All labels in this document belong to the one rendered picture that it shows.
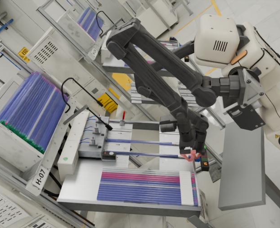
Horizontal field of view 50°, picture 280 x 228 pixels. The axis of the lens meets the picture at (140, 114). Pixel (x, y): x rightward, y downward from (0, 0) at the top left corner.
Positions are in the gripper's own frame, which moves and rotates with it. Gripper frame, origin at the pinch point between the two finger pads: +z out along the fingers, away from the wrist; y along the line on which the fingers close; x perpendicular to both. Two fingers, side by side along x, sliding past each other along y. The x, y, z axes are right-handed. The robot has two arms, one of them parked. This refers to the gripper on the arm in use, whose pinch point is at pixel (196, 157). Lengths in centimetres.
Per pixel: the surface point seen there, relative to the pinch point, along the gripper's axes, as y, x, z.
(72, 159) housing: 15, -69, -6
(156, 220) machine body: 21.3, -20.8, 33.0
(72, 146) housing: 5, -72, -6
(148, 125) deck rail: -31.0, -29.2, 1.9
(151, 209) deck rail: 37.0, -25.2, 2.1
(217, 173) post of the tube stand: -53, 33, 64
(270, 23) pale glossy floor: -234, 109, -10
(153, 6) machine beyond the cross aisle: -463, -32, 40
